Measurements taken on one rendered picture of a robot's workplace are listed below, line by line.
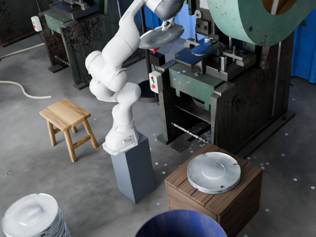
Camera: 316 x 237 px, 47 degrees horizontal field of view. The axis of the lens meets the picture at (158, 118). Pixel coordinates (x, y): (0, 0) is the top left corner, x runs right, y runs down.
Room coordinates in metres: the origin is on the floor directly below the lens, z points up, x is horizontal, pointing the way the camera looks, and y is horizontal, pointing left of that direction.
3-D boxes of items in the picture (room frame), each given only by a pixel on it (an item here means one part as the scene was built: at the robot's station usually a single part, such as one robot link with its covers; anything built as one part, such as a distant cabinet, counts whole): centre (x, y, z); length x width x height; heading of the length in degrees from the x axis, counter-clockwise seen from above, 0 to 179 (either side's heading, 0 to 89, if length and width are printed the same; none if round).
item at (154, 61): (2.23, -0.05, 0.62); 0.10 x 0.06 x 0.20; 39
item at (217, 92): (2.01, -0.70, 0.45); 0.92 x 0.12 x 0.90; 129
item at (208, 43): (2.13, -0.42, 0.76); 0.15 x 0.09 x 0.05; 39
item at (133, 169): (1.69, 0.20, 0.23); 0.18 x 0.18 x 0.45; 38
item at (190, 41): (2.26, -0.32, 0.76); 0.17 x 0.06 x 0.10; 39
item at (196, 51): (2.02, -0.29, 0.72); 0.25 x 0.14 x 0.14; 129
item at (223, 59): (1.91, -0.43, 0.75); 0.03 x 0.03 x 0.10; 39
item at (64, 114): (2.24, 0.69, 0.16); 0.34 x 0.24 x 0.34; 40
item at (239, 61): (2.00, -0.53, 0.76); 0.17 x 0.06 x 0.10; 39
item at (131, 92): (1.68, 0.16, 0.71); 0.18 x 0.11 x 0.25; 74
